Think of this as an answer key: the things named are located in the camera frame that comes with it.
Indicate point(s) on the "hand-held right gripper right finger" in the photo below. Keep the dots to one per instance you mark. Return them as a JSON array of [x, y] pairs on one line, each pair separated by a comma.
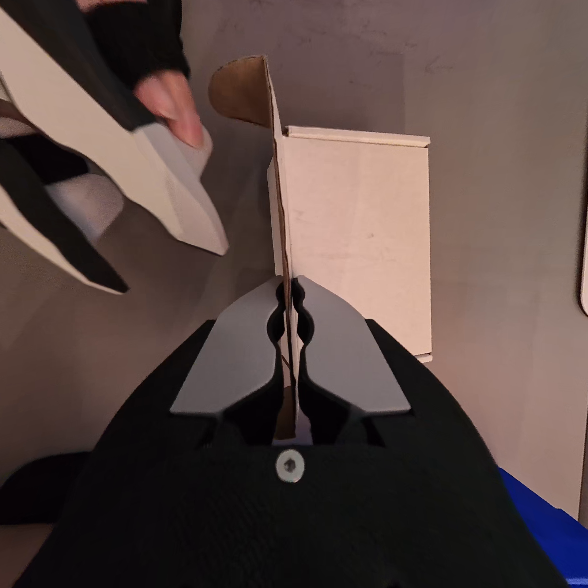
[[349, 358]]

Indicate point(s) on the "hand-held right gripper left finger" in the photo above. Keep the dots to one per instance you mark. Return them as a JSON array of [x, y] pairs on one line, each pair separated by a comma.
[[229, 358]]

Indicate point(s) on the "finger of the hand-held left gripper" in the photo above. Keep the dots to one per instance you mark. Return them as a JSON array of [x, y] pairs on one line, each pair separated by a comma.
[[92, 133], [20, 223]]

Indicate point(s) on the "white cardboard box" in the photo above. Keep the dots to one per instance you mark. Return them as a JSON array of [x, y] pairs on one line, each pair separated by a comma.
[[358, 239]]

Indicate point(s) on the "person's left hand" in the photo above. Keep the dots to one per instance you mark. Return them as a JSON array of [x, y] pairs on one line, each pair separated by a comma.
[[170, 105]]

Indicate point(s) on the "blue plastic bin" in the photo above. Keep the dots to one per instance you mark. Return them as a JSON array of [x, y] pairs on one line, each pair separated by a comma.
[[567, 542]]

